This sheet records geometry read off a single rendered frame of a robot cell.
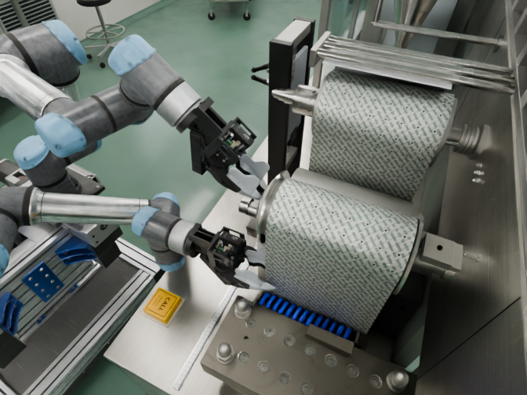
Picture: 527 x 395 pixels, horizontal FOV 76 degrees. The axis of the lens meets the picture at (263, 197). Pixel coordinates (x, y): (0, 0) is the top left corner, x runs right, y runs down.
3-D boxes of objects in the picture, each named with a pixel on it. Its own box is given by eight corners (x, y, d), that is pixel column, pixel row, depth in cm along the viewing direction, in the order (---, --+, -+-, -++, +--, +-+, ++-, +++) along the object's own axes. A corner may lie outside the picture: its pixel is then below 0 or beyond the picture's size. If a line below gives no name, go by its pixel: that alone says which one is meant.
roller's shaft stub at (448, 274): (406, 251, 61) (415, 237, 57) (448, 266, 59) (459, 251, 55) (402, 270, 58) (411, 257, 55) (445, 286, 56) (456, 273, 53)
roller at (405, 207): (299, 192, 86) (303, 157, 77) (400, 226, 79) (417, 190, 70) (280, 226, 79) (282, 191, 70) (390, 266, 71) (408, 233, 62)
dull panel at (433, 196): (456, 25, 215) (474, -17, 197) (463, 26, 214) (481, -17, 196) (390, 361, 79) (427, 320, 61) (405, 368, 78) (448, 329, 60)
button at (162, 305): (161, 290, 91) (158, 286, 89) (182, 301, 89) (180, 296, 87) (144, 313, 87) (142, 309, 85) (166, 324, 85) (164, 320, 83)
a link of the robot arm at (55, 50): (49, 149, 123) (-6, 21, 77) (87, 131, 131) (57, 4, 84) (70, 172, 122) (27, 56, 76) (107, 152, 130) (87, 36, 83)
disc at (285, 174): (285, 208, 75) (290, 155, 65) (287, 208, 75) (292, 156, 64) (256, 257, 65) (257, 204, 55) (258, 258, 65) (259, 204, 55)
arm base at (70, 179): (30, 198, 125) (15, 179, 117) (64, 174, 133) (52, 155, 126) (56, 214, 119) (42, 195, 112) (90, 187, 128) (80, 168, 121)
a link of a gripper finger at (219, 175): (237, 195, 63) (204, 160, 61) (232, 197, 64) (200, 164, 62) (249, 179, 66) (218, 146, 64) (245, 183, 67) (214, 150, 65)
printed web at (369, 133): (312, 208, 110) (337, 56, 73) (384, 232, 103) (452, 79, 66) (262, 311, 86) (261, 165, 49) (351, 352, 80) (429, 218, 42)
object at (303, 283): (266, 288, 78) (266, 243, 64) (366, 332, 71) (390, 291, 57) (265, 291, 77) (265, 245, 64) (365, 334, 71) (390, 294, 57)
